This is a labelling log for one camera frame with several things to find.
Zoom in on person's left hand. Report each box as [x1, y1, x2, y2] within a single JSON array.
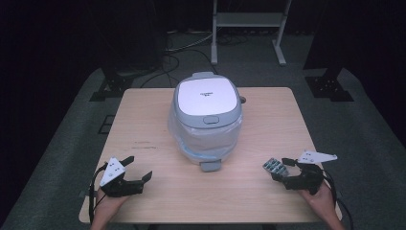
[[94, 187, 129, 219]]

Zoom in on person's right hand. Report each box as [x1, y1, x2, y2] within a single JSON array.
[[299, 180, 337, 222]]

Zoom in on floor socket panel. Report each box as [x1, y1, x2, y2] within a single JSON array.
[[97, 114, 116, 135]]

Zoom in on pill blister pack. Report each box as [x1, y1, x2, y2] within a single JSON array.
[[262, 157, 290, 177]]

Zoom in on black stand base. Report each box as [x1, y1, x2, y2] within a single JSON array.
[[304, 66, 355, 103], [89, 67, 136, 103]]

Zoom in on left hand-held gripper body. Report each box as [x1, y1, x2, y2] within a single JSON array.
[[99, 156, 145, 198]]

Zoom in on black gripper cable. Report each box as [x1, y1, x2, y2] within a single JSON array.
[[321, 170, 355, 230], [88, 162, 109, 225]]

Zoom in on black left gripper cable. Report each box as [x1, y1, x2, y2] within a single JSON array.
[[88, 162, 109, 225]]

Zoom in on white metal stand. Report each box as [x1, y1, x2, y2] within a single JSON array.
[[210, 0, 293, 67]]

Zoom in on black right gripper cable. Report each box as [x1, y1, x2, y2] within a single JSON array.
[[321, 170, 355, 230]]

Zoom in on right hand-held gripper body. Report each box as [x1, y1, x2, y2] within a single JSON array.
[[282, 149, 339, 196]]

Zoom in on translucent plastic trash bag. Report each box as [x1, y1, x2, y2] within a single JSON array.
[[168, 103, 243, 161]]

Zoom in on black floor cables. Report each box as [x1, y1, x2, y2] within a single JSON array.
[[139, 30, 219, 89]]

